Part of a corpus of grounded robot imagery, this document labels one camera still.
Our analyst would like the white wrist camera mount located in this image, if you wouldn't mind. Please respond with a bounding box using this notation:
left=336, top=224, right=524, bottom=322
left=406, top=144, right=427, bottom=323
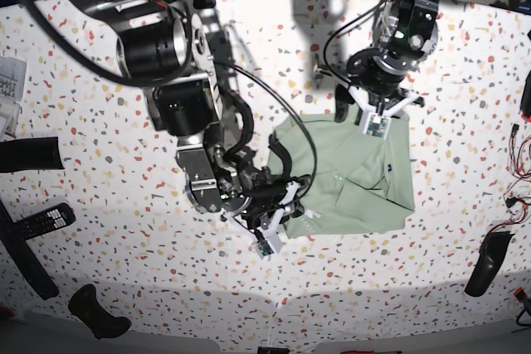
left=345, top=87, right=425, bottom=138
left=221, top=176, right=309, bottom=259

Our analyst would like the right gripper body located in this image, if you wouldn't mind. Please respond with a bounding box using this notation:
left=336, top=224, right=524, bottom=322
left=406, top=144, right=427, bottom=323
left=231, top=167, right=311, bottom=230

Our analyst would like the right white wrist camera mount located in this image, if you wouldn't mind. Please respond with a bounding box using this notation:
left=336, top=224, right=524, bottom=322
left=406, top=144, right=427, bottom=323
left=221, top=176, right=309, bottom=259

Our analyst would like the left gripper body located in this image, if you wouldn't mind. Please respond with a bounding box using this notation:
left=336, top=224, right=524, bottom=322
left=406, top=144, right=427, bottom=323
left=346, top=49, right=411, bottom=99

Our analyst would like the black TV remote control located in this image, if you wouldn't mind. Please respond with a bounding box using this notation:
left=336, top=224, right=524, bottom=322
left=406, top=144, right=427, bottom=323
left=14, top=202, right=76, bottom=240

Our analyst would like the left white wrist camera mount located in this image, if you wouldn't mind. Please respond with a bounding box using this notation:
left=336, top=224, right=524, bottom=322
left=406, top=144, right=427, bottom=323
left=345, top=87, right=425, bottom=138

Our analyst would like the black curved shell piece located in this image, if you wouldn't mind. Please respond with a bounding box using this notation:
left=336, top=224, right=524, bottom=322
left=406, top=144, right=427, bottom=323
left=465, top=231, right=514, bottom=298

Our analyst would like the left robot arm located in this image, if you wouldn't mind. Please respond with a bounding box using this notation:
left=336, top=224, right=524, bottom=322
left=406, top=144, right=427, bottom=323
left=334, top=0, right=440, bottom=123

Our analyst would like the long black bar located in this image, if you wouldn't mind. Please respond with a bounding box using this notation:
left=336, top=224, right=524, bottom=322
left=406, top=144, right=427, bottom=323
left=1, top=204, right=59, bottom=300

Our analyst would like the light green T-shirt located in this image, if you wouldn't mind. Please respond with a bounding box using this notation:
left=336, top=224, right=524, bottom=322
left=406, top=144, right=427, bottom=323
left=275, top=105, right=415, bottom=238

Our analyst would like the black curved handle piece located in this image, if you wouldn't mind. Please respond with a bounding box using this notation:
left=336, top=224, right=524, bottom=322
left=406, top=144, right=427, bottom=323
left=68, top=284, right=132, bottom=340

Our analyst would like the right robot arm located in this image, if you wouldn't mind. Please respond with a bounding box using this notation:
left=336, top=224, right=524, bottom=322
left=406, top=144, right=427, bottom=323
left=71, top=0, right=313, bottom=231

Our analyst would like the red and black wire bundle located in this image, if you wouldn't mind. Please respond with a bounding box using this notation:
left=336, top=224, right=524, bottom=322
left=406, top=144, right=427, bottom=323
left=487, top=122, right=531, bottom=243

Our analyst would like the black cylinder tube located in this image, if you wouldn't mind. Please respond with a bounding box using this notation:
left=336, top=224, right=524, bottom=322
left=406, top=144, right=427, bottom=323
left=0, top=137, right=64, bottom=173

